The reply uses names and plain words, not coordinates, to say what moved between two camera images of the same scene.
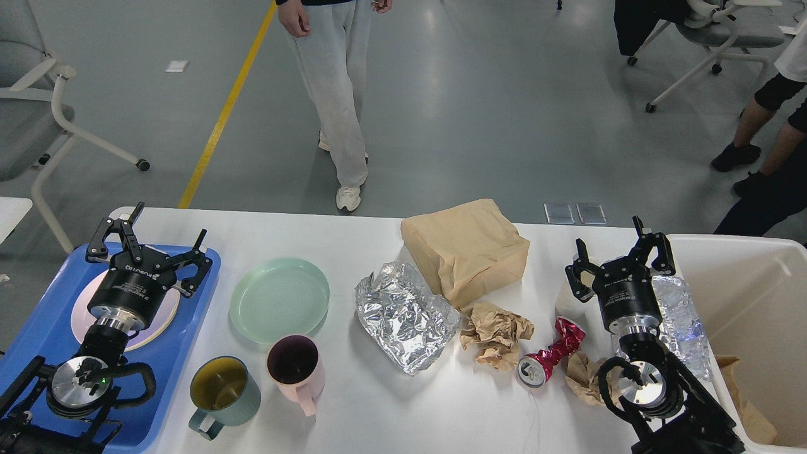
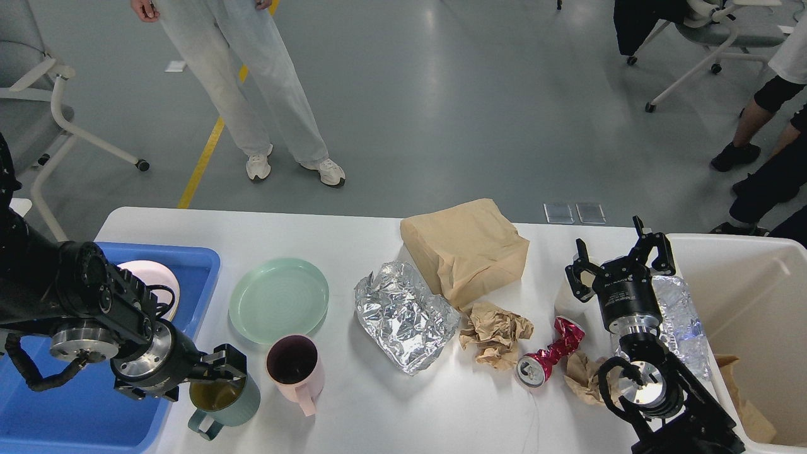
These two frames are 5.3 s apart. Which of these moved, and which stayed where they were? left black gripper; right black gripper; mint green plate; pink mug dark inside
Moved: left black gripper
Stayed: mint green plate; right black gripper; pink mug dark inside
